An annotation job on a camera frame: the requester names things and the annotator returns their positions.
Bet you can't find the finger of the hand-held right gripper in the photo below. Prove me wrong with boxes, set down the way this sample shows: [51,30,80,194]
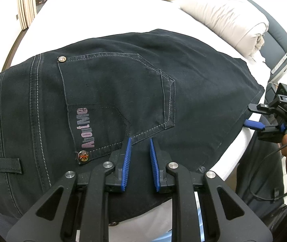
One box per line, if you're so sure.
[244,119,286,142]
[248,103,271,116]

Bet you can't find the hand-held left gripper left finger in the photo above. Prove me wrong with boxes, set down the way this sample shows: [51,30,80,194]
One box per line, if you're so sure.
[6,136,133,242]

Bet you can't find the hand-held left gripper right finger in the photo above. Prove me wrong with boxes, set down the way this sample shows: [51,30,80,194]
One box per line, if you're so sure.
[149,138,273,242]

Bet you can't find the black pants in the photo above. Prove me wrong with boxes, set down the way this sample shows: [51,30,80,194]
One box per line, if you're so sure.
[0,28,265,226]

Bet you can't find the person's dark trousers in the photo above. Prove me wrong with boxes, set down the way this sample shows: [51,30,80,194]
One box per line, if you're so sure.
[235,131,287,208]

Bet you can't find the grey headboard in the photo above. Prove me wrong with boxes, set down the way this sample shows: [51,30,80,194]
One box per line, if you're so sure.
[242,0,287,76]

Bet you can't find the rolled beige duvet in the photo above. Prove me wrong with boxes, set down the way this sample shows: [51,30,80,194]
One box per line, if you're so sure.
[179,0,270,62]

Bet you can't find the person's black glossy jacket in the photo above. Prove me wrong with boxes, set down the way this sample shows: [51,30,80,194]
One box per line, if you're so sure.
[261,202,287,242]

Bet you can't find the bed with white sheet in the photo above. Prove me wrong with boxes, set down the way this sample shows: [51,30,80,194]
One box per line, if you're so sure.
[7,0,272,242]

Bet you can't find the beige curtain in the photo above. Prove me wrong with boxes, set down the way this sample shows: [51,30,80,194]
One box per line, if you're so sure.
[19,0,37,29]

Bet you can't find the black cable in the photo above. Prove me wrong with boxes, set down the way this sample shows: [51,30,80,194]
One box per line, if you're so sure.
[249,128,287,202]

